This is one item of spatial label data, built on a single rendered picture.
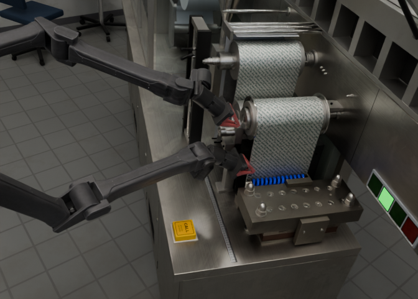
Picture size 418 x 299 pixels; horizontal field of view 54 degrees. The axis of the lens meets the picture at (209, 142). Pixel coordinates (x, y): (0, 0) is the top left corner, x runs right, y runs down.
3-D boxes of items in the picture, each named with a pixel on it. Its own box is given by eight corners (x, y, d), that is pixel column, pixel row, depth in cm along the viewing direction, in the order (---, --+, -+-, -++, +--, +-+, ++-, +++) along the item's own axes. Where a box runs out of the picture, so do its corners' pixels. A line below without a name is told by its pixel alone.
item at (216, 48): (201, 88, 219) (211, -22, 185) (226, 87, 222) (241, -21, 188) (207, 102, 208) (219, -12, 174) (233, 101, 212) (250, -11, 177)
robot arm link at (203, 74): (169, 104, 128) (175, 84, 122) (172, 78, 135) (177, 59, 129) (206, 111, 130) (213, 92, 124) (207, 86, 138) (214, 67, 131)
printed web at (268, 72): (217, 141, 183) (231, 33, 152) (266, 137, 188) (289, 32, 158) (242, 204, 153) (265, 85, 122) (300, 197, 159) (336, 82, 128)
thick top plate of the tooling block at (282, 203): (236, 199, 145) (238, 187, 142) (337, 189, 155) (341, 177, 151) (249, 235, 133) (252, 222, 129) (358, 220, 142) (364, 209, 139)
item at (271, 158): (245, 181, 147) (253, 140, 136) (305, 176, 152) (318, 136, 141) (246, 182, 146) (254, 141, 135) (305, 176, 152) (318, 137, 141)
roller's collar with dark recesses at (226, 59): (215, 64, 154) (217, 49, 150) (231, 64, 155) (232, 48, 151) (219, 73, 149) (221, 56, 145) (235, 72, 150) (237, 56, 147)
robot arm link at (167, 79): (50, 61, 127) (49, 32, 118) (60, 50, 131) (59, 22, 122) (180, 112, 128) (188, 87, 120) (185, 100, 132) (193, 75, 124)
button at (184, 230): (171, 225, 142) (172, 220, 141) (191, 223, 144) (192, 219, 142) (175, 242, 137) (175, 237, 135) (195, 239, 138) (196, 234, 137)
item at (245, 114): (248, 115, 131) (244, 134, 136) (254, 115, 132) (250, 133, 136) (241, 102, 137) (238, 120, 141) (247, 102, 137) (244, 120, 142)
